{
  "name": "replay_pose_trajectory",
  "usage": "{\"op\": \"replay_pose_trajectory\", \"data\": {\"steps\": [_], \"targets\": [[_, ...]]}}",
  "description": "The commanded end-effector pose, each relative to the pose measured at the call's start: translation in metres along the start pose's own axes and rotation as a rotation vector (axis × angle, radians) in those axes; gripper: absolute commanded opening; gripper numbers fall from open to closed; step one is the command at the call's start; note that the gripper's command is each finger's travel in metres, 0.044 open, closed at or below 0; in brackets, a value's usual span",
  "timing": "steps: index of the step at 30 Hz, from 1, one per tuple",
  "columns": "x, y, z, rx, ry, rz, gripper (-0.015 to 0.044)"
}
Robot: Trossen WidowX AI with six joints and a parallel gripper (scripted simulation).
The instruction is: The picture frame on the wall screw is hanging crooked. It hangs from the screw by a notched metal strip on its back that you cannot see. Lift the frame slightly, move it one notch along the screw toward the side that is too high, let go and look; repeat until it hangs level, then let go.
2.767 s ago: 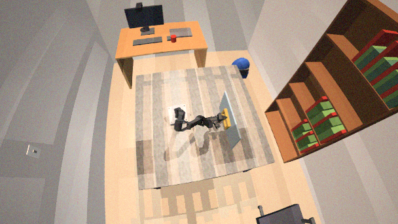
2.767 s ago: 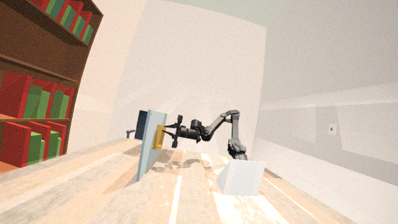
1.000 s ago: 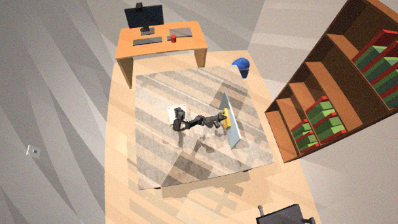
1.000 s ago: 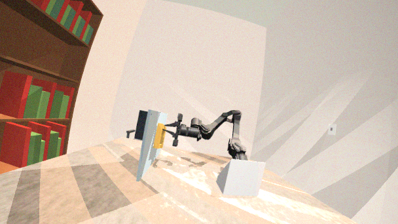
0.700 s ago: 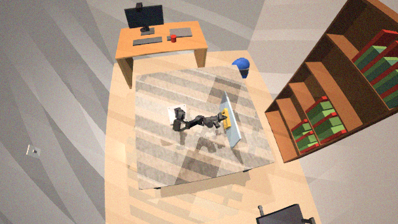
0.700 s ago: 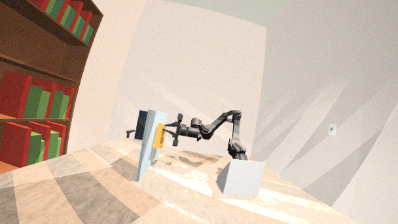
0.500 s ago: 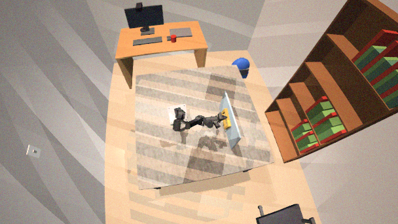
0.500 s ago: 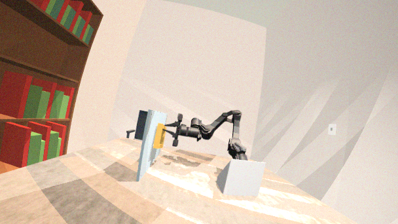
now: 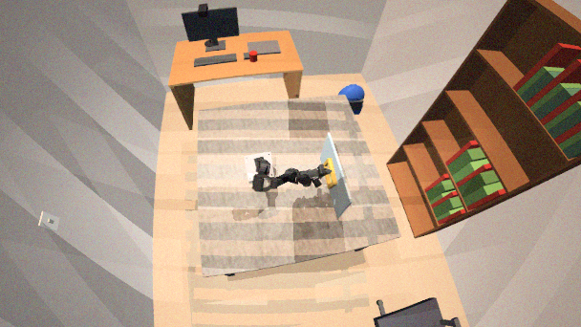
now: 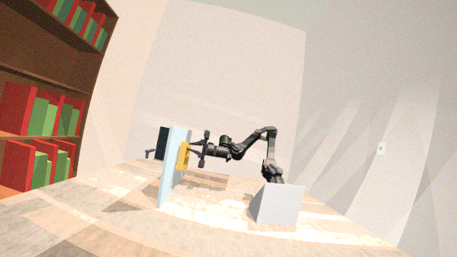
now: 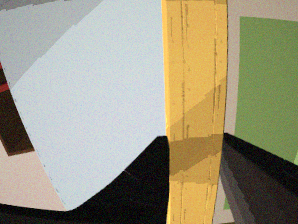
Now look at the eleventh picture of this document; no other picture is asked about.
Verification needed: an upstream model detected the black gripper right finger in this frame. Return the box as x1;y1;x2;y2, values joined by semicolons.
220;132;298;224

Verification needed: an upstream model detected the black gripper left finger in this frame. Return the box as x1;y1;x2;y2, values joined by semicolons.
0;136;170;224

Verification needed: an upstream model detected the gold picture frame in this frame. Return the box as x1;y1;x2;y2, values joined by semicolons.
161;0;298;224

